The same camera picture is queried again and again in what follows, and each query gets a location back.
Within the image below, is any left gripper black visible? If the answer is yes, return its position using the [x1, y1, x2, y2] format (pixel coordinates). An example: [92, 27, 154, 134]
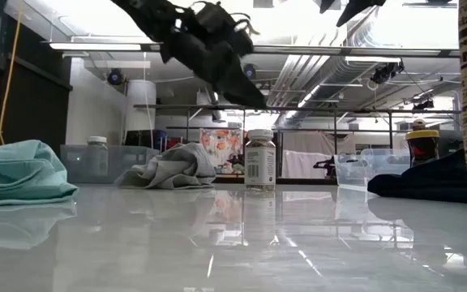
[161, 28, 268, 110]

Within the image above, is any white lid seasoning jar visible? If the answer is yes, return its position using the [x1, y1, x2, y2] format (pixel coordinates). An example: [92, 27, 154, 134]
[244, 128, 277, 191]
[86, 135, 109, 178]

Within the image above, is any grey cloth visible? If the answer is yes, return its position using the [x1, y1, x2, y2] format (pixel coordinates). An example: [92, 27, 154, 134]
[114, 141, 217, 191]

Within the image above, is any navy blue cloth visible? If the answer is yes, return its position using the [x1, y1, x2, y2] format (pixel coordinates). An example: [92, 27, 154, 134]
[366, 148, 467, 204]

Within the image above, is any teal cloth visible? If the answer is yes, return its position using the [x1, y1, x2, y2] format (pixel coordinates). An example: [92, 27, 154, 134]
[0, 140, 79, 207]

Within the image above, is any floral print panel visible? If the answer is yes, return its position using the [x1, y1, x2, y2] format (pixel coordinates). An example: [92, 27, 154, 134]
[199, 128, 246, 168]

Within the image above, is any long ceiling light bar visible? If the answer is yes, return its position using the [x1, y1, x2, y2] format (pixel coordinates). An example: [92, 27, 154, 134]
[41, 39, 461, 58]

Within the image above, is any blue storage bin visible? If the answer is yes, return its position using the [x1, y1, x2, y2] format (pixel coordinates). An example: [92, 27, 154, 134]
[152, 129, 169, 152]

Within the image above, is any white cylinder tank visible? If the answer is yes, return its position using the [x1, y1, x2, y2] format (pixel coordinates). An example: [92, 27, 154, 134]
[126, 79, 157, 131]

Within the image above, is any white hanging sheet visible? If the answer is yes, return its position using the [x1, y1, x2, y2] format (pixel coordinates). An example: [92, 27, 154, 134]
[281, 130, 336, 179]

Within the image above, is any round black ceiling lamp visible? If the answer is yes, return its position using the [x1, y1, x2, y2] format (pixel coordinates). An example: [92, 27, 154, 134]
[107, 67, 124, 86]

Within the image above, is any clear plastic bin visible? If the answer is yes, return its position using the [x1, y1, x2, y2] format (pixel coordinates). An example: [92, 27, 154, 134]
[60, 144, 161, 184]
[333, 148, 412, 192]

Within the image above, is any round blue-lens camera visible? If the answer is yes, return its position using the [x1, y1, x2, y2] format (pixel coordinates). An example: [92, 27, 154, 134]
[242, 63, 258, 81]

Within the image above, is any silver corrugated ventilation duct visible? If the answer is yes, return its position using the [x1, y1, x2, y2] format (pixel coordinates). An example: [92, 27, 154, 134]
[285, 24, 405, 127]

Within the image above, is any metal rack frame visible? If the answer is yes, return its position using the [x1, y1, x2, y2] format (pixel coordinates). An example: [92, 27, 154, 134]
[133, 103, 461, 179]

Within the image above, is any black ceiling camera rig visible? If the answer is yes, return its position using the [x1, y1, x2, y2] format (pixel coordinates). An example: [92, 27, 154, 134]
[371, 60, 405, 86]

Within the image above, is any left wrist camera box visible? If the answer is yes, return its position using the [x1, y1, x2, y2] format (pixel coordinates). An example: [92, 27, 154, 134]
[191, 1, 259, 56]

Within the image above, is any black handled tool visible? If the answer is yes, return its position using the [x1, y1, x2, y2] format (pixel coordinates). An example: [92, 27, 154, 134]
[313, 157, 336, 179]

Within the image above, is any yellow cable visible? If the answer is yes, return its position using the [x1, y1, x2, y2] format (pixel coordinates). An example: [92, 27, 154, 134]
[0, 0, 24, 147]

